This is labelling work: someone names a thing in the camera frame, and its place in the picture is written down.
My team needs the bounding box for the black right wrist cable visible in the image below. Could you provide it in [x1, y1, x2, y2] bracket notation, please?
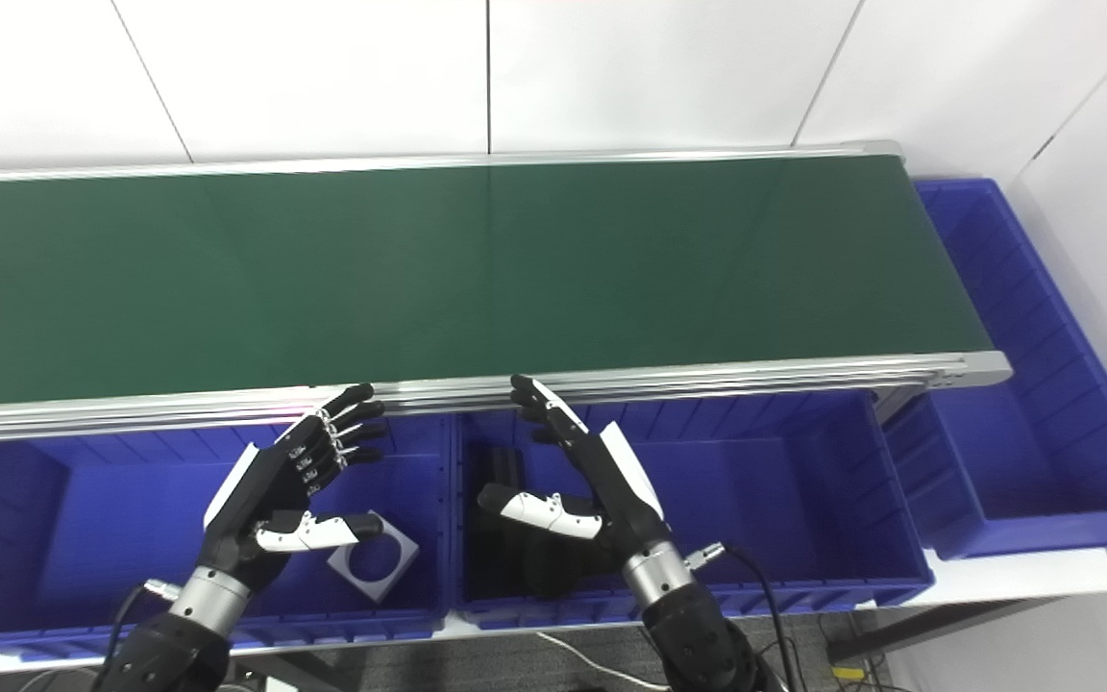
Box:
[688, 542, 800, 692]

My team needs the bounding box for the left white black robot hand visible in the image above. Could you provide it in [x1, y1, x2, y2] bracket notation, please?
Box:
[196, 383, 389, 593]

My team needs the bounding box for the aluminium conveyor leg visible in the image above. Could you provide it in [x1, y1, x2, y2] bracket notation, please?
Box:
[869, 380, 931, 426]

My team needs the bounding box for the green conveyor belt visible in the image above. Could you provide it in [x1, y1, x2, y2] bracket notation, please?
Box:
[0, 140, 1013, 448]
[0, 156, 995, 409]

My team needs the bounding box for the blue plastic bin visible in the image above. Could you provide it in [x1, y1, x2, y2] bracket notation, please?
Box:
[448, 388, 936, 631]
[885, 178, 1107, 561]
[0, 413, 455, 666]

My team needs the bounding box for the black cylinder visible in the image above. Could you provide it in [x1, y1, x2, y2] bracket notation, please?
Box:
[475, 524, 624, 603]

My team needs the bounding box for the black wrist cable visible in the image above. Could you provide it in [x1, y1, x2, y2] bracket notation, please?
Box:
[688, 542, 800, 692]
[106, 578, 182, 676]

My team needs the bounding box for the white floor cable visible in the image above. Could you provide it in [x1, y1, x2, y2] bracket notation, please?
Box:
[534, 630, 672, 692]

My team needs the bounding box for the dark table frame bar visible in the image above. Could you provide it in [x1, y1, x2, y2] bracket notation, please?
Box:
[826, 596, 1066, 666]

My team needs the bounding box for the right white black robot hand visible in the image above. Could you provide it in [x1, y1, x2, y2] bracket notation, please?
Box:
[476, 374, 676, 574]

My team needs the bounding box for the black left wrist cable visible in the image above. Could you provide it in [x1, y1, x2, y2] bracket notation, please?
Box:
[106, 578, 182, 676]

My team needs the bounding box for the grey square ring part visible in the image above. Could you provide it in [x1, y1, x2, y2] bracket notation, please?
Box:
[325, 509, 421, 605]

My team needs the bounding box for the black T-shaped part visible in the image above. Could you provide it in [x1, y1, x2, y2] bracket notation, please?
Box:
[465, 443, 578, 539]

